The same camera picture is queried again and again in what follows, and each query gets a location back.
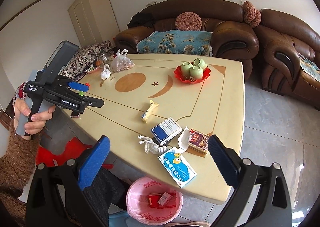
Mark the red paper cup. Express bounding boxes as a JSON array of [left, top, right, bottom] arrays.
[[147, 193, 163, 208]]

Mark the glass jar with lid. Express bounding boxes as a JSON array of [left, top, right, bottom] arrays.
[[99, 51, 110, 64]]

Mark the maroon patterned box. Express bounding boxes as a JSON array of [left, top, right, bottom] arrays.
[[177, 127, 210, 157]]

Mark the orange fruit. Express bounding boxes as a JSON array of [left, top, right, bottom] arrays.
[[95, 60, 103, 66]]

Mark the light blue cartoon box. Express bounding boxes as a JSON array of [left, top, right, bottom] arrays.
[[158, 147, 197, 188]]

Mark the yellow snack wrapper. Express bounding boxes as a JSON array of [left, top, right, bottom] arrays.
[[140, 100, 159, 123]]

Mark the red plastic stool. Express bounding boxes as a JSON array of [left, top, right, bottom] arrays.
[[35, 136, 115, 170]]

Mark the brown sweater forearm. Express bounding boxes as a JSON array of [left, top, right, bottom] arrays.
[[1, 123, 40, 226]]

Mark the small white plastic bag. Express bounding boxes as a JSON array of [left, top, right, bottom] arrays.
[[100, 64, 111, 81]]

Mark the white tissue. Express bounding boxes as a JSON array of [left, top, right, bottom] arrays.
[[138, 135, 168, 155]]

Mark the brown leather sofa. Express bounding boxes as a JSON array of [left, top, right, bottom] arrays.
[[114, 0, 260, 79]]

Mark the green ceramic cup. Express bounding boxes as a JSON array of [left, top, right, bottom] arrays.
[[180, 62, 193, 79], [189, 66, 203, 82], [193, 58, 207, 71]]

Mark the black clothing on sofa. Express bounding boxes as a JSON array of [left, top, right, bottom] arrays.
[[127, 12, 155, 28]]

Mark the pink lined trash bin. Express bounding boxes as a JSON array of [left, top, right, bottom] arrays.
[[126, 177, 183, 225]]

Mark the clear bag of nuts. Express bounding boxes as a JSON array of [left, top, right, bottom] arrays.
[[110, 49, 135, 72]]

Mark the blue floral seat cover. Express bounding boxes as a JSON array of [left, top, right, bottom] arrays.
[[136, 29, 213, 57]]

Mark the pink round cushion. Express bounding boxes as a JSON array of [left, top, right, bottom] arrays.
[[175, 12, 202, 31], [242, 1, 261, 28]]

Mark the red plastic tray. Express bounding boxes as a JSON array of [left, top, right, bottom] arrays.
[[174, 66, 211, 84]]

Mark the pink-cased smartphone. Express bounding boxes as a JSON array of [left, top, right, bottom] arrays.
[[70, 111, 80, 118]]

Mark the floral patterned cloth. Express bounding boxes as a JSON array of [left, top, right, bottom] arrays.
[[59, 40, 113, 82]]

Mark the blue white medicine box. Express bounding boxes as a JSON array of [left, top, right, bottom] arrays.
[[150, 117, 182, 146]]

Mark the brown leather armchair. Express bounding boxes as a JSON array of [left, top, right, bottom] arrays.
[[254, 9, 319, 109]]

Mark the person's left hand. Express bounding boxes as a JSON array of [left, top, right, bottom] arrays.
[[13, 98, 57, 136]]

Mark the light blue plastic stool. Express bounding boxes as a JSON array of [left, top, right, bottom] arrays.
[[108, 210, 161, 227]]

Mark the cream wooden cabinet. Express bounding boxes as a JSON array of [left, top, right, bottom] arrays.
[[68, 0, 120, 47]]

